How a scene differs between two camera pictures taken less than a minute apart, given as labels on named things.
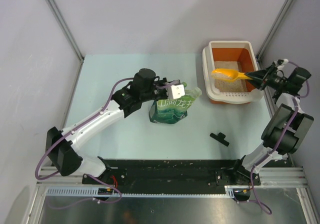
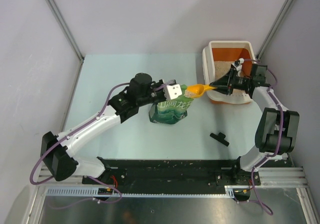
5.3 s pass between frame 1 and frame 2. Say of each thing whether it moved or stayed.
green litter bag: stayed
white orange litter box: stayed
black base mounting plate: stayed
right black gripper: moved
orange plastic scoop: moved
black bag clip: stayed
